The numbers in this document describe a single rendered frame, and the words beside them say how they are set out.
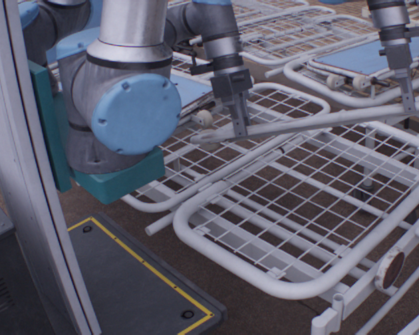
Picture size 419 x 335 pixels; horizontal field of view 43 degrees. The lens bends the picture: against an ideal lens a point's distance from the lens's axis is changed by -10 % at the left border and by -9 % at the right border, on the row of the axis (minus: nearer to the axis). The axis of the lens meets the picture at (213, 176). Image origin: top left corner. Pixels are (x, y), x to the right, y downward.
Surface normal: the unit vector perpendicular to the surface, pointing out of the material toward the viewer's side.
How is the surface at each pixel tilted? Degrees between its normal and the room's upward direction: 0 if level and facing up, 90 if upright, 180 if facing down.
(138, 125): 95
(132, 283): 0
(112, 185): 90
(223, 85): 74
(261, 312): 0
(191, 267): 0
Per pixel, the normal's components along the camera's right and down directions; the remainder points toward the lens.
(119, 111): 0.46, 0.52
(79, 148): -0.49, 0.19
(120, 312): -0.08, -0.84
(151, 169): 0.65, 0.36
